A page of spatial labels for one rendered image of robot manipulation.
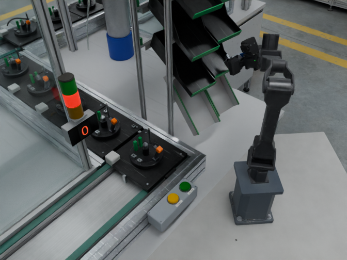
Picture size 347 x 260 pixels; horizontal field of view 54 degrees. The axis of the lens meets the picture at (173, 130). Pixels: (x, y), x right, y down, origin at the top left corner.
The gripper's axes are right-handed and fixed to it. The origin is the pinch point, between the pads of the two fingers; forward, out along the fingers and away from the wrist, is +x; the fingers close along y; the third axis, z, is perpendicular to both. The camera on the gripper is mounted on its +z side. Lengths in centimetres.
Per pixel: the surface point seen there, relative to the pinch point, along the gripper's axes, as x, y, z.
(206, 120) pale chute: 9.9, 13.9, -24.3
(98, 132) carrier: 34, 53, -17
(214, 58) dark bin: 12.2, 1.5, -0.6
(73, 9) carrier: 153, 2, 22
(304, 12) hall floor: 184, -313, -66
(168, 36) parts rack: 5.3, 26.7, 17.1
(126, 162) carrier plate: 17, 52, -27
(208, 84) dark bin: 4.6, 13.3, -6.7
